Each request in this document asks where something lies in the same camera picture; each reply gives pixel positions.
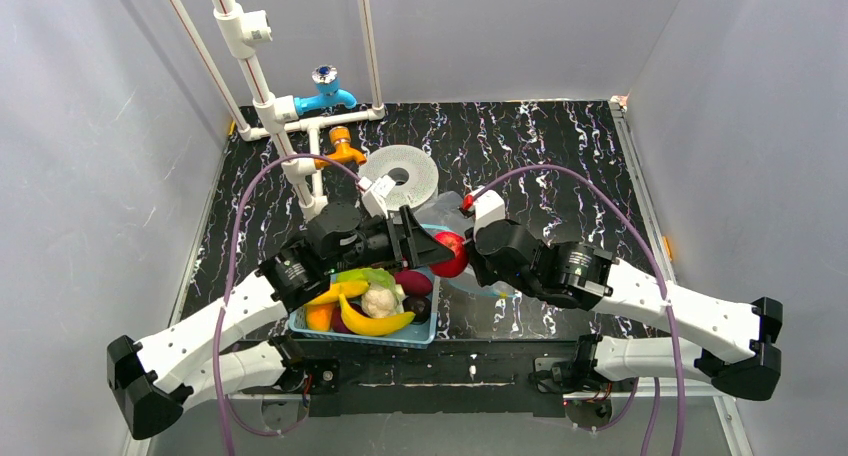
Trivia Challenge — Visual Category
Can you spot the blue faucet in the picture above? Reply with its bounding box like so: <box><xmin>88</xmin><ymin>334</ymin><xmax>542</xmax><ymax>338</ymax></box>
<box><xmin>294</xmin><ymin>65</ymin><xmax>358</xmax><ymax>116</ymax></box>

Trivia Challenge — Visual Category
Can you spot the white pvc pipe frame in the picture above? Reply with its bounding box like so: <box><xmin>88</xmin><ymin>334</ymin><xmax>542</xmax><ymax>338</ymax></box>
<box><xmin>168</xmin><ymin>0</ymin><xmax>386</xmax><ymax>220</ymax></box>

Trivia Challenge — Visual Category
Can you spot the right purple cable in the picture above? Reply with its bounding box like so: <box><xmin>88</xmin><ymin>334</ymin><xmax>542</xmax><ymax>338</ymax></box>
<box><xmin>473</xmin><ymin>164</ymin><xmax>687</xmax><ymax>456</ymax></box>

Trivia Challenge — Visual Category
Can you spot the clear zip top bag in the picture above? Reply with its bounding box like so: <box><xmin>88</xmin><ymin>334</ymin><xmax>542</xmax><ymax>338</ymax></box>
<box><xmin>413</xmin><ymin>191</ymin><xmax>520</xmax><ymax>299</ymax></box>

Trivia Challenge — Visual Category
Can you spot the orange faucet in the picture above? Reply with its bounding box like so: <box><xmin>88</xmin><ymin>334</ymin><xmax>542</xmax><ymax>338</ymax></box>
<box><xmin>308</xmin><ymin>126</ymin><xmax>367</xmax><ymax>165</ymax></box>

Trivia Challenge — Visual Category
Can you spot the magenta sweet potato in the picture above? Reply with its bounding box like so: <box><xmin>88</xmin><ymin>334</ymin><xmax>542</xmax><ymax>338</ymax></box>
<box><xmin>394</xmin><ymin>270</ymin><xmax>433</xmax><ymax>297</ymax></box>

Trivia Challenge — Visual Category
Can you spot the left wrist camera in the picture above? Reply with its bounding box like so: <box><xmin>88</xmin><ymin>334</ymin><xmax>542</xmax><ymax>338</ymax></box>
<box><xmin>357</xmin><ymin>175</ymin><xmax>396</xmax><ymax>218</ymax></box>

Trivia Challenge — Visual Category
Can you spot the orange carrot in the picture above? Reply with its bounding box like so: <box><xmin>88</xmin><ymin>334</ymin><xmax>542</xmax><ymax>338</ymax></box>
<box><xmin>305</xmin><ymin>303</ymin><xmax>337</xmax><ymax>332</ymax></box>

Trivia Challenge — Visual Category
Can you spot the white cauliflower with leaves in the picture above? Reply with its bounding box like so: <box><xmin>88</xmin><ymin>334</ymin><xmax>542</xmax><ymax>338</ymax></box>
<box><xmin>360</xmin><ymin>268</ymin><xmax>405</xmax><ymax>319</ymax></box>

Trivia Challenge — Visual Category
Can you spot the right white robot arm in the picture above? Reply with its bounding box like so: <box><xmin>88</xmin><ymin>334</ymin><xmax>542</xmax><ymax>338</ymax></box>
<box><xmin>465</xmin><ymin>220</ymin><xmax>783</xmax><ymax>401</ymax></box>

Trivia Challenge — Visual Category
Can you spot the light blue plastic basket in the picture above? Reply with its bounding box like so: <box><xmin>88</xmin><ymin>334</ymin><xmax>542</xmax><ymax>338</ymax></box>
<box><xmin>288</xmin><ymin>224</ymin><xmax>443</xmax><ymax>350</ymax></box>

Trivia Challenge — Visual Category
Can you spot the large yellow banana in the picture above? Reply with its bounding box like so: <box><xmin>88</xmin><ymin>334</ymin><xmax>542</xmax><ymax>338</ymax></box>
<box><xmin>339</xmin><ymin>297</ymin><xmax>414</xmax><ymax>337</ymax></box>

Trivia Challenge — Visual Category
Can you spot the red apple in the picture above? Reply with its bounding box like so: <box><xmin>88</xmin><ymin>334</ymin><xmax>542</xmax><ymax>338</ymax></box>
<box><xmin>429</xmin><ymin>231</ymin><xmax>470</xmax><ymax>279</ymax></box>

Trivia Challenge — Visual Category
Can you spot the dark round plum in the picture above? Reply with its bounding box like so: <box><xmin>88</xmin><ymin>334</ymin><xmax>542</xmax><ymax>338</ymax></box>
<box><xmin>403</xmin><ymin>296</ymin><xmax>432</xmax><ymax>325</ymax></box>

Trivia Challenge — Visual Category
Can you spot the small yellow banana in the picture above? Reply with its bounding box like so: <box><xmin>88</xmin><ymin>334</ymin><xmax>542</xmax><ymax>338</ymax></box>
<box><xmin>306</xmin><ymin>280</ymin><xmax>370</xmax><ymax>306</ymax></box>

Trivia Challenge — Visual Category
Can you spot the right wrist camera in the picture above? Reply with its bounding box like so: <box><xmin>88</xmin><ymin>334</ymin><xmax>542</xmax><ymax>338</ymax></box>
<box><xmin>460</xmin><ymin>187</ymin><xmax>506</xmax><ymax>236</ymax></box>

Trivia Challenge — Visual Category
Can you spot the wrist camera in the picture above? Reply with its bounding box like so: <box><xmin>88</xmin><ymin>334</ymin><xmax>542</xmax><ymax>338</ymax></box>
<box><xmin>460</xmin><ymin>187</ymin><xmax>506</xmax><ymax>236</ymax></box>
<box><xmin>357</xmin><ymin>175</ymin><xmax>396</xmax><ymax>218</ymax></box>

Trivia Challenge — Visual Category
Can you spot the grey filament spool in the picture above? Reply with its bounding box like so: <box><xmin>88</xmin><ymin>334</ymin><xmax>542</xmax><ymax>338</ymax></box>
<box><xmin>358</xmin><ymin>144</ymin><xmax>439</xmax><ymax>210</ymax></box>

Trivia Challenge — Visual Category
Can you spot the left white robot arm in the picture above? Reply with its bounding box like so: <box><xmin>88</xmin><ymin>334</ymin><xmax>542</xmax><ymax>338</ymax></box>
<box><xmin>106</xmin><ymin>203</ymin><xmax>454</xmax><ymax>440</ymax></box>

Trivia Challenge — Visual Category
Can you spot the black base frame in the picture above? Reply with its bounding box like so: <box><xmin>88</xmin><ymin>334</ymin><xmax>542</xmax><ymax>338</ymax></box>
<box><xmin>291</xmin><ymin>338</ymin><xmax>664</xmax><ymax>419</ymax></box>

